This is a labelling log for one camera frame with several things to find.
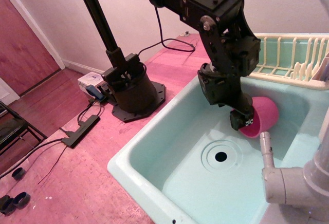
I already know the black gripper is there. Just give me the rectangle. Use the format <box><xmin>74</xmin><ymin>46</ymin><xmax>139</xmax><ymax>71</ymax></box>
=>
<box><xmin>197</xmin><ymin>63</ymin><xmax>254</xmax><ymax>130</ymax></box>

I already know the pink plastic cup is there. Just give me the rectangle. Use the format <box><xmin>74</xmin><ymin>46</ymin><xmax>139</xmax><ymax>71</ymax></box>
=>
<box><xmin>239</xmin><ymin>97</ymin><xmax>279</xmax><ymax>138</ymax></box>

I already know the teal toy sink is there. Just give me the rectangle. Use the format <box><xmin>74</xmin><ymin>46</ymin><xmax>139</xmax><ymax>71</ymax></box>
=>
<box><xmin>107</xmin><ymin>76</ymin><xmax>328</xmax><ymax>223</ymax></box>

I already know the cream dish rack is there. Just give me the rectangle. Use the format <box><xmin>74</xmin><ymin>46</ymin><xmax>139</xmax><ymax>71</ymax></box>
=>
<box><xmin>250</xmin><ymin>33</ymin><xmax>328</xmax><ymax>90</ymax></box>

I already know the grey pvc faucet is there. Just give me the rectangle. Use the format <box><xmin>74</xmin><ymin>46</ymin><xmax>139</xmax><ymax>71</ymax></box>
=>
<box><xmin>259</xmin><ymin>0</ymin><xmax>329</xmax><ymax>224</ymax></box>

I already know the blue adapter dongle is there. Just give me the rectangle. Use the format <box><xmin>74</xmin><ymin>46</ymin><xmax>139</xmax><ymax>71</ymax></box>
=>
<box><xmin>85</xmin><ymin>85</ymin><xmax>105</xmax><ymax>102</ymax></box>

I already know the white cardboard box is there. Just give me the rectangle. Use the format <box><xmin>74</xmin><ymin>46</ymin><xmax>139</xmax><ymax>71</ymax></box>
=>
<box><xmin>78</xmin><ymin>72</ymin><xmax>104</xmax><ymax>97</ymax></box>

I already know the black usb hub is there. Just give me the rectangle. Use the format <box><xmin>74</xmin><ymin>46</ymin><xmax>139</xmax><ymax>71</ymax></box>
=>
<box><xmin>61</xmin><ymin>115</ymin><xmax>100</xmax><ymax>148</ymax></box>

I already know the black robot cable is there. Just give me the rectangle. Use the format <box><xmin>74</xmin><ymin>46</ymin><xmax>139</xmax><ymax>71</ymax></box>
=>
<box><xmin>137</xmin><ymin>5</ymin><xmax>200</xmax><ymax>57</ymax></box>

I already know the thin black wire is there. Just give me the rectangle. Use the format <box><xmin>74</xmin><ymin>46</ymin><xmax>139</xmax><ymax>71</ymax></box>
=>
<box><xmin>37</xmin><ymin>145</ymin><xmax>69</xmax><ymax>185</ymax></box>

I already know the thick grey cable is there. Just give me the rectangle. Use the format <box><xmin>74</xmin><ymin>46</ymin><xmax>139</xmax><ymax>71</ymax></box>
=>
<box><xmin>0</xmin><ymin>138</ymin><xmax>65</xmax><ymax>179</ymax></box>

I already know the black ring far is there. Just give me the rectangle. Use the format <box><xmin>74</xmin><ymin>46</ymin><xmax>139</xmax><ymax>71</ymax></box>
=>
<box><xmin>11</xmin><ymin>167</ymin><xmax>26</xmax><ymax>180</ymax></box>

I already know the black ring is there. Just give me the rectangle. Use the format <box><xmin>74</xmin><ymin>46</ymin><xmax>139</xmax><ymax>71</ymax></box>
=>
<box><xmin>11</xmin><ymin>167</ymin><xmax>26</xmax><ymax>180</ymax></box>
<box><xmin>13</xmin><ymin>192</ymin><xmax>31</xmax><ymax>209</ymax></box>
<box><xmin>0</xmin><ymin>195</ymin><xmax>15</xmax><ymax>215</ymax></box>

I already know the black ring right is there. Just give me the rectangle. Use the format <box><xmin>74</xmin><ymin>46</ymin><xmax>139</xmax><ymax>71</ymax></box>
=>
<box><xmin>13</xmin><ymin>192</ymin><xmax>31</xmax><ymax>209</ymax></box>

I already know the black ring left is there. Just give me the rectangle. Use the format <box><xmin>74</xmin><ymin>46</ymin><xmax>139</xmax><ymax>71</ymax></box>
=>
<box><xmin>0</xmin><ymin>195</ymin><xmax>15</xmax><ymax>215</ymax></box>

